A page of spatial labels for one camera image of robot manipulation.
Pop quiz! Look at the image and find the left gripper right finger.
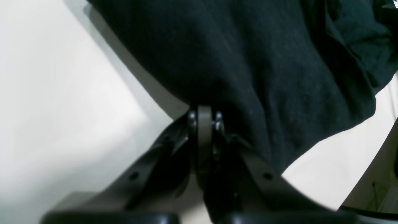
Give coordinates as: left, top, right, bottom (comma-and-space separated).
213, 111, 336, 218

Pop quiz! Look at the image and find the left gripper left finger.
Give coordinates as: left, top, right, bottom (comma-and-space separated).
44, 106, 213, 218

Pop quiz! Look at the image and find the black T-shirt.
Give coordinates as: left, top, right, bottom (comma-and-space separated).
90, 0, 397, 172

